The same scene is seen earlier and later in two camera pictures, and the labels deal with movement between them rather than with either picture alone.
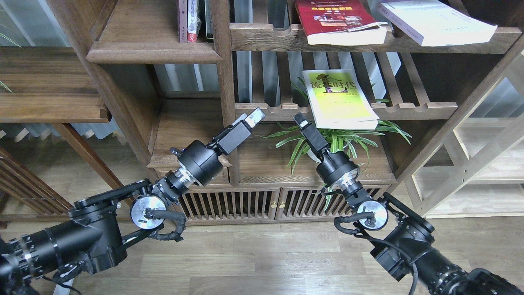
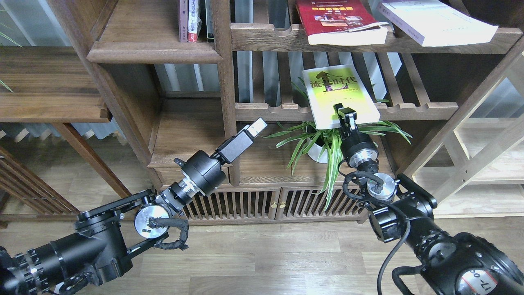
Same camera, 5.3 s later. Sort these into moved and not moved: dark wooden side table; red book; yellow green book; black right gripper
Moved: black right gripper
Not moved: dark wooden side table; yellow green book; red book
